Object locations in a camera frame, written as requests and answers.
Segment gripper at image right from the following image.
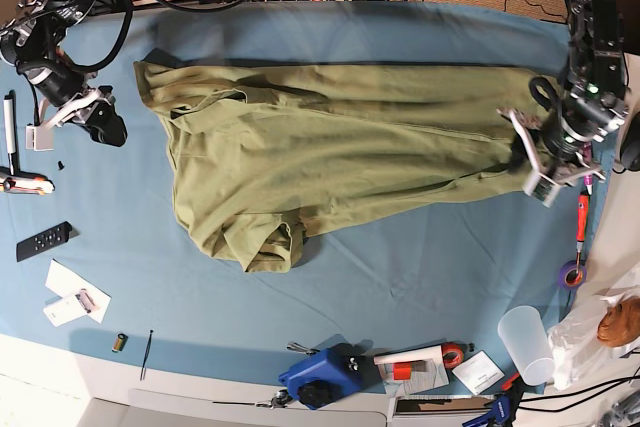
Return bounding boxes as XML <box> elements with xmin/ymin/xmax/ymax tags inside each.
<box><xmin>497</xmin><ymin>108</ymin><xmax>605</xmax><ymax>207</ymax></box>

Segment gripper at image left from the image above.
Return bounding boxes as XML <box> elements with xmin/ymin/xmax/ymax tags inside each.
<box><xmin>24</xmin><ymin>64</ymin><xmax>128</xmax><ymax>151</ymax></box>

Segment olive green t-shirt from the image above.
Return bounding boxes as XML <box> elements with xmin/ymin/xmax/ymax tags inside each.
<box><xmin>134</xmin><ymin>61</ymin><xmax>541</xmax><ymax>273</ymax></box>

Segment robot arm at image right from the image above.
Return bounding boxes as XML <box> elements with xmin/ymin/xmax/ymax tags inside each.
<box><xmin>133</xmin><ymin>0</ymin><xmax>626</xmax><ymax>216</ymax></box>

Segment purple tube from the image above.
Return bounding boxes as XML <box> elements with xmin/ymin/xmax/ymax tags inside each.
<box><xmin>581</xmin><ymin>143</ymin><xmax>593</xmax><ymax>196</ymax></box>

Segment orange white utility knife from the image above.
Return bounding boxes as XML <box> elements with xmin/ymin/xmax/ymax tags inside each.
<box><xmin>1</xmin><ymin>152</ymin><xmax>55</xmax><ymax>195</ymax></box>

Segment white marker pen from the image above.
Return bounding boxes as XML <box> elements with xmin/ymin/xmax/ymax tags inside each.
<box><xmin>3</xmin><ymin>91</ymin><xmax>17</xmax><ymax>155</ymax></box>

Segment black computer mouse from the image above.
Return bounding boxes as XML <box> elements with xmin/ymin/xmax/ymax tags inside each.
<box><xmin>613</xmin><ymin>112</ymin><xmax>640</xmax><ymax>174</ymax></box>

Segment purple tape roll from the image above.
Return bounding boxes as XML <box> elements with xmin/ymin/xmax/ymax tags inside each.
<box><xmin>557</xmin><ymin>261</ymin><xmax>587</xmax><ymax>291</ymax></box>

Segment black remote control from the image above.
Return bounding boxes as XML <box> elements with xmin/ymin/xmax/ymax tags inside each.
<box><xmin>16</xmin><ymin>221</ymin><xmax>79</xmax><ymax>262</ymax></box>

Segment blue table cloth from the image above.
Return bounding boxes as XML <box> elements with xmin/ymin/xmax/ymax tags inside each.
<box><xmin>1</xmin><ymin>2</ymin><xmax>578</xmax><ymax>384</ymax></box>

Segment white paper sheet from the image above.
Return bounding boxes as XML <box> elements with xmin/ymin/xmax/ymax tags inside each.
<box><xmin>45</xmin><ymin>260</ymin><xmax>111</xmax><ymax>323</ymax></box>

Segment translucent plastic cup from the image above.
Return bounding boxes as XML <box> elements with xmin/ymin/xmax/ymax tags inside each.
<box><xmin>497</xmin><ymin>306</ymin><xmax>555</xmax><ymax>386</ymax></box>

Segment white card with clip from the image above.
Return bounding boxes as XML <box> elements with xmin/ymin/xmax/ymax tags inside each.
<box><xmin>43</xmin><ymin>289</ymin><xmax>99</xmax><ymax>327</ymax></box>

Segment white plastic bag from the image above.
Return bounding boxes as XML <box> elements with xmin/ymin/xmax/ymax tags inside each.
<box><xmin>548</xmin><ymin>266</ymin><xmax>639</xmax><ymax>391</ymax></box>

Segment brown bread roll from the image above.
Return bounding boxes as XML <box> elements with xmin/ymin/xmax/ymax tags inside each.
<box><xmin>597</xmin><ymin>297</ymin><xmax>639</xmax><ymax>347</ymax></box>

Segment orange tape roll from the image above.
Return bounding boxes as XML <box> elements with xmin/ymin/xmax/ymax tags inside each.
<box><xmin>441</xmin><ymin>342</ymin><xmax>466</xmax><ymax>370</ymax></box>

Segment white paper roll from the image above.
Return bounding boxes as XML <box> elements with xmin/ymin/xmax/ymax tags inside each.
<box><xmin>373</xmin><ymin>345</ymin><xmax>443</xmax><ymax>365</ymax></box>

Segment white booklet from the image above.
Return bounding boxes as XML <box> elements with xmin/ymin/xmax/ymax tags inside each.
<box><xmin>452</xmin><ymin>351</ymin><xmax>504</xmax><ymax>395</ymax></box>

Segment printed paper sheet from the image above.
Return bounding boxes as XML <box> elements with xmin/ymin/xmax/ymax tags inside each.
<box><xmin>377</xmin><ymin>360</ymin><xmax>449</xmax><ymax>397</ymax></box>

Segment orange block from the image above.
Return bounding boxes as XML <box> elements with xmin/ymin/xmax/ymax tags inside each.
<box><xmin>392</xmin><ymin>362</ymin><xmax>412</xmax><ymax>382</ymax></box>

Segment blue clamp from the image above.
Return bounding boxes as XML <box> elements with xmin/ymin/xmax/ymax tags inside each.
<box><xmin>462</xmin><ymin>373</ymin><xmax>526</xmax><ymax>427</ymax></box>

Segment black tweezers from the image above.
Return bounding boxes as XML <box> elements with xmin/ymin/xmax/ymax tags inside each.
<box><xmin>139</xmin><ymin>329</ymin><xmax>154</xmax><ymax>381</ymax></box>

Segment blue plastic device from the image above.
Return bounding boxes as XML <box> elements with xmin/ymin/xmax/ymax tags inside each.
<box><xmin>278</xmin><ymin>342</ymin><xmax>363</xmax><ymax>410</ymax></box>

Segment orange handled screwdriver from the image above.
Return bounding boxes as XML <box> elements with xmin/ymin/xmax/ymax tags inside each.
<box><xmin>576</xmin><ymin>190</ymin><xmax>590</xmax><ymax>264</ymax></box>

